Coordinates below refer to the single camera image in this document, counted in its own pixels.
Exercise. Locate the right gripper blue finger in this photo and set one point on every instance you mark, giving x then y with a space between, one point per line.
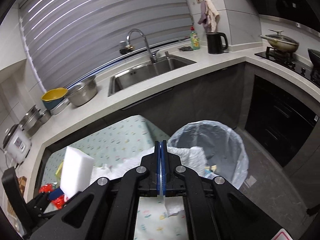
157 170
163 152

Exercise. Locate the red plastic wrapper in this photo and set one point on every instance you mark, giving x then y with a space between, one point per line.
58 199

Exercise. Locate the white sponge block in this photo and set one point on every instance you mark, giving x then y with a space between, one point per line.
76 171

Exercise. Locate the trash bin with plastic bag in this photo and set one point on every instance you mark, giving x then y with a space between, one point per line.
222 147

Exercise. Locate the chrome kitchen faucet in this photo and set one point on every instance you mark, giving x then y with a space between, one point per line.
126 46

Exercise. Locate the floral light green tablecloth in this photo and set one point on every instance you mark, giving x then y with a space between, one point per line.
118 142

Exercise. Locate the stainless steel sink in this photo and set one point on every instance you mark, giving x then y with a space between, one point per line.
142 72

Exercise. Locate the large steel mixing bowl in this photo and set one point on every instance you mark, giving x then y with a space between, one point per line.
82 92

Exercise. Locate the white rice cooker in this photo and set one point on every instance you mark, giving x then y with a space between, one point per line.
16 144

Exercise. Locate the dark scrubber on counter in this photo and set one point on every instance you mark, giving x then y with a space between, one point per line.
186 48

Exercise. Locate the steel tray under bowl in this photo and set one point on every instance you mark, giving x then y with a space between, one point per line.
60 107

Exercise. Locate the green dish soap bottle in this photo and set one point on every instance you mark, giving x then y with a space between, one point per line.
195 41

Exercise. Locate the black electric kettle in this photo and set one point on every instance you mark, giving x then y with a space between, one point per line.
217 43

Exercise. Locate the yellow teal plastic bowl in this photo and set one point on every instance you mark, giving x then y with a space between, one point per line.
53 97

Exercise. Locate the hanging purple beige cloths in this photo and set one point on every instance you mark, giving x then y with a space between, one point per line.
209 16

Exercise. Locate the grey window blind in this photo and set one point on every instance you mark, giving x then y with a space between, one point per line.
67 39

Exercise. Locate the pan with glass lid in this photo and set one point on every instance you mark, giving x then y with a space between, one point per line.
281 42

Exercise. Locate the black gas stove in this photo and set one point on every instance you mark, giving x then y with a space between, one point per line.
288 61

